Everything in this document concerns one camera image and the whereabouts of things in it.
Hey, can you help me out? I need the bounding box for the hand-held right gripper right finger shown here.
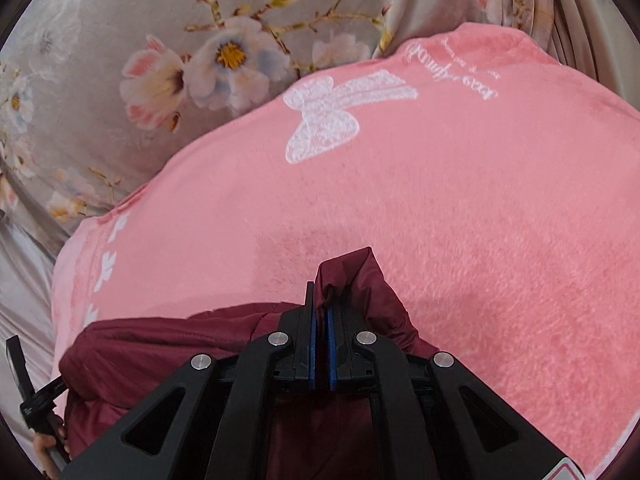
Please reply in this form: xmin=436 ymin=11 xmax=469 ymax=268
xmin=325 ymin=306 xmax=568 ymax=480

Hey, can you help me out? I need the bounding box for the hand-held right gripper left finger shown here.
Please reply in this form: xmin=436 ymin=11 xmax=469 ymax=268
xmin=60 ymin=281 xmax=321 ymax=480

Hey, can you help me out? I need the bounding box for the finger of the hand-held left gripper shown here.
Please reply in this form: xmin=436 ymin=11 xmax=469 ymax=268
xmin=5 ymin=335 xmax=32 ymax=401

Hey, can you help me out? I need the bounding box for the maroon puffer jacket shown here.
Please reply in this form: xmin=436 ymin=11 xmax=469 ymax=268
xmin=58 ymin=246 xmax=441 ymax=480

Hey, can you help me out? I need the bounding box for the person's left hand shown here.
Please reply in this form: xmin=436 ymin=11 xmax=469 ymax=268
xmin=32 ymin=422 xmax=71 ymax=467

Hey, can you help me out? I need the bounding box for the silver satin curtain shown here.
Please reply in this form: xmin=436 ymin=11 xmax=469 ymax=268
xmin=0 ymin=210 xmax=68 ymax=461

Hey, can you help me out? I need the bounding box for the pink fleece blanket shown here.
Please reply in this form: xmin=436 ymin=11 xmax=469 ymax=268
xmin=50 ymin=21 xmax=640 ymax=480

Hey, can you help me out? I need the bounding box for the grey floral cloth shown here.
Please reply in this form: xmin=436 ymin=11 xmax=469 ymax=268
xmin=0 ymin=0 xmax=506 ymax=261

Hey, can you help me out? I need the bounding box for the beige pleated curtain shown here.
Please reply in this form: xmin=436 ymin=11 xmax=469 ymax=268
xmin=495 ymin=0 xmax=640 ymax=111

